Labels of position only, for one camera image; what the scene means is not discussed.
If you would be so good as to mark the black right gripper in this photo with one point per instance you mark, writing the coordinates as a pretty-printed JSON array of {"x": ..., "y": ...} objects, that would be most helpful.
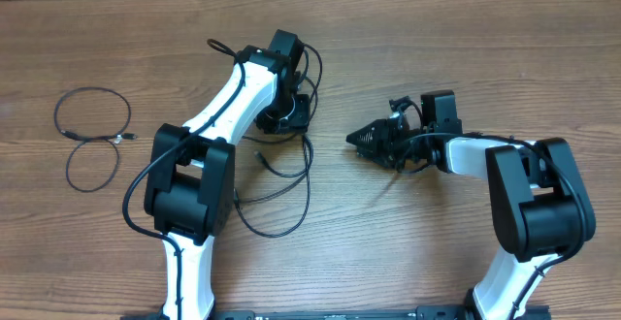
[{"x": 381, "y": 141}]

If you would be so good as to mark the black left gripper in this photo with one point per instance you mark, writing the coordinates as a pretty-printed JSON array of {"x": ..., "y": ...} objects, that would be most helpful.
[{"x": 279, "y": 121}]

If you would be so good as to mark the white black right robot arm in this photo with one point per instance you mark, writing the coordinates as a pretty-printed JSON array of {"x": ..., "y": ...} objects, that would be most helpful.
[{"x": 541, "y": 212}]

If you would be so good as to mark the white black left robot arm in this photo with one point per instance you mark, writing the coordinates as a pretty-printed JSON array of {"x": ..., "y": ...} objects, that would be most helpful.
[{"x": 191, "y": 174}]

